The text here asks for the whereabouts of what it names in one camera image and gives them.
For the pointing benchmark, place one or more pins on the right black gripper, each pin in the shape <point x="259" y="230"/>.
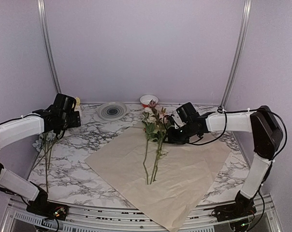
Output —
<point x="172" y="138"/>

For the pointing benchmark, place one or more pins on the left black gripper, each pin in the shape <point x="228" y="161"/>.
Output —
<point x="75" y="121"/>

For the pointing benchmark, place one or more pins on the dark pink fake sprig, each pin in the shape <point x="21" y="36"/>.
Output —
<point x="159" y="134"/>

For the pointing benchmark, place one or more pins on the pink fake rose stem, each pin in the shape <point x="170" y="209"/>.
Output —
<point x="151" y="119"/>

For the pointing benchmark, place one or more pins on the blue fake flower stem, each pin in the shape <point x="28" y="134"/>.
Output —
<point x="44" y="146"/>

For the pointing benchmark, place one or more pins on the peach wrapping paper sheet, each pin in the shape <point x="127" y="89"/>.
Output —
<point x="185" y="174"/>

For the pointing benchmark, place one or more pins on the yellow fake flower stem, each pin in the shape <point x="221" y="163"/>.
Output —
<point x="77" y="101"/>

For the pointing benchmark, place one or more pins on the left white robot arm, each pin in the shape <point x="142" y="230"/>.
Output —
<point x="12" y="131"/>

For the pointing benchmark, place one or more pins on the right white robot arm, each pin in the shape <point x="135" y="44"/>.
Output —
<point x="268" y="134"/>

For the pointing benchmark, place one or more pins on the orange and white bowl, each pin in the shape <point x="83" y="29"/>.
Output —
<point x="146" y="99"/>

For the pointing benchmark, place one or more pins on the grey striped plate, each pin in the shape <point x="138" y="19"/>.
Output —
<point x="112" y="111"/>

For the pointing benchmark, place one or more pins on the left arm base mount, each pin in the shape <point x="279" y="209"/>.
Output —
<point x="43" y="207"/>

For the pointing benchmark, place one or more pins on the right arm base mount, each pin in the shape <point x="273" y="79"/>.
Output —
<point x="242" y="207"/>

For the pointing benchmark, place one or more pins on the left aluminium corner post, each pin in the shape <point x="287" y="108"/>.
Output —
<point x="47" y="45"/>

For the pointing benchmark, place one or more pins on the aluminium front rail frame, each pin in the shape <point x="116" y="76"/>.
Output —
<point x="100" y="219"/>

